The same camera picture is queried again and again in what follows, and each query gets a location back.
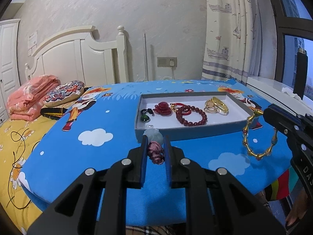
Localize red rose brooch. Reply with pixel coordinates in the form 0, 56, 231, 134
153, 101, 172, 116

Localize white tissue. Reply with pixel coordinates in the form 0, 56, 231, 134
281, 87, 302, 101

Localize gold ring bangles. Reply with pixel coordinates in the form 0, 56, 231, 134
204, 100, 220, 114

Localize wall socket panel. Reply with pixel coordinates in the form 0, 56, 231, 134
157, 57, 177, 67

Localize dark window frame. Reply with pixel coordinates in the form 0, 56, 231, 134
270, 0, 312, 87

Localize person right hand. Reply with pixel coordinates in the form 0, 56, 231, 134
286, 188, 308, 227

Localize white wardrobe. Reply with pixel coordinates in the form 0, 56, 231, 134
0, 19, 20, 125

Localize red cord bracelet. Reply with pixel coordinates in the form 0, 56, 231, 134
170, 102, 193, 116

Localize ship print curtain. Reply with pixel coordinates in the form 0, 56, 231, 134
202, 0, 262, 83

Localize white window sill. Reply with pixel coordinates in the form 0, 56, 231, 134
246, 76, 312, 116

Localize yellow floral bedsheet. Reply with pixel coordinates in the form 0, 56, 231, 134
1, 116, 56, 234

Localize green pendant cord necklace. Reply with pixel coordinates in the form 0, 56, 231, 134
140, 108, 155, 123

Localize plaid fabric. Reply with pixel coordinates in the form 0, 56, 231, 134
126, 225, 171, 235

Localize grey jewelry tray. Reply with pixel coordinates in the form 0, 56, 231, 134
134, 91, 261, 142

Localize pink folded blanket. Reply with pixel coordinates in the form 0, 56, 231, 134
6, 74, 60, 121

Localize patterned pillow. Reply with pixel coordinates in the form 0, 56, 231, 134
43, 80, 85, 107

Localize wide gold cuff bangle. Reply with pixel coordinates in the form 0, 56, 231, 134
211, 97, 229, 115

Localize white bed headboard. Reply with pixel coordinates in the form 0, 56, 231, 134
25, 25, 129, 86

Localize gold bamboo bangle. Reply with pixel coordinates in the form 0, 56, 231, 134
242, 110, 280, 161

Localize black cable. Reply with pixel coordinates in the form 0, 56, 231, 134
6, 129, 47, 210

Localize dark red bead bracelet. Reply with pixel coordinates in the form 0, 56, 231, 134
175, 105, 209, 127

